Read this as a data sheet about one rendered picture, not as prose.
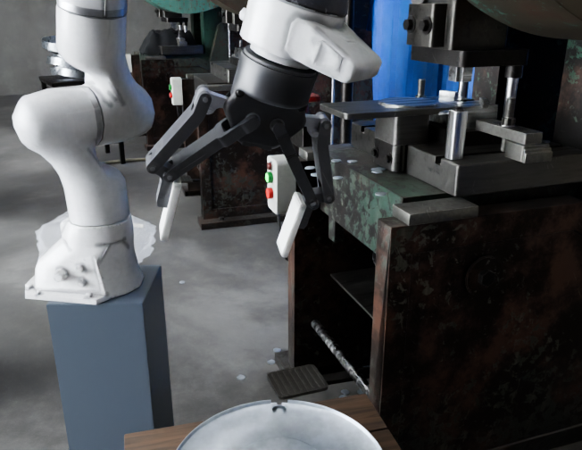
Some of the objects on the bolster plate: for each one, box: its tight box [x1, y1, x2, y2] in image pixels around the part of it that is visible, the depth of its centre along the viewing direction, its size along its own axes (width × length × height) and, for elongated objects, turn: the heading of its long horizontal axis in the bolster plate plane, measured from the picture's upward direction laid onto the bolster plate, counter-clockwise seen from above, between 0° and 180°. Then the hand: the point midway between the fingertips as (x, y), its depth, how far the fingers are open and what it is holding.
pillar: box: [503, 78, 519, 117], centre depth 122 cm, size 2×2×14 cm
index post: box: [445, 105, 468, 160], centre depth 109 cm, size 3×3×10 cm
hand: (227, 234), depth 66 cm, fingers open, 13 cm apart
